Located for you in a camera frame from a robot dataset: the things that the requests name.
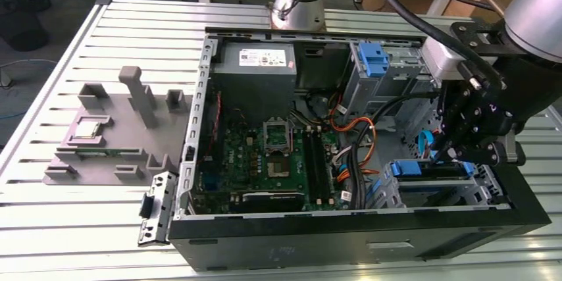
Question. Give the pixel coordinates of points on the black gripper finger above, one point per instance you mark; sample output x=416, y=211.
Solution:
x=449, y=113
x=483, y=154

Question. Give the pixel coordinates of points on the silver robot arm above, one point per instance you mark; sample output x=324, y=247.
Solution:
x=540, y=14

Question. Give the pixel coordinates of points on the metal optical drive cage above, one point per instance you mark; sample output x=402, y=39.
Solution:
x=396, y=87

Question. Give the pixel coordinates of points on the blue drive latch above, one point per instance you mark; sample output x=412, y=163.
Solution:
x=373, y=60

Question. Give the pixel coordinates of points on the black RAM slot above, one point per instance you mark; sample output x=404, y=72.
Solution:
x=313, y=166
x=324, y=166

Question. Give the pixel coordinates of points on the green motherboard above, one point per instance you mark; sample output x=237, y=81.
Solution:
x=300, y=166

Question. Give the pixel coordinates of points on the CPU socket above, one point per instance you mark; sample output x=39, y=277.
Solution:
x=281, y=168

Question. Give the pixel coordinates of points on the black graphics card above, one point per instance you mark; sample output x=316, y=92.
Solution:
x=273, y=200

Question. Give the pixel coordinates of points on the black PC case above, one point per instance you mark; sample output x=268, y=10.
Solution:
x=308, y=245

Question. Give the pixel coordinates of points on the grey power supply unit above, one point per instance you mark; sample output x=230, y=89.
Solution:
x=229, y=60

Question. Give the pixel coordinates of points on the grey parts rack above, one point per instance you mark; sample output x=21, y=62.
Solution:
x=123, y=133

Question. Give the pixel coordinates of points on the green RAM stick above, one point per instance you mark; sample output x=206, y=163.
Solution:
x=94, y=153

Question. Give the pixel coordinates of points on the silver CPU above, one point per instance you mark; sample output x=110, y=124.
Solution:
x=86, y=130

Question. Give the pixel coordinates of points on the black waste bin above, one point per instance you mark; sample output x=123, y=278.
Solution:
x=26, y=31

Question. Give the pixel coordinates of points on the black wrist mount bracket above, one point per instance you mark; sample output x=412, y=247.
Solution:
x=465, y=31

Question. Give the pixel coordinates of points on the grey card retention bracket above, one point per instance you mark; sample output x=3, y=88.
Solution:
x=164, y=202

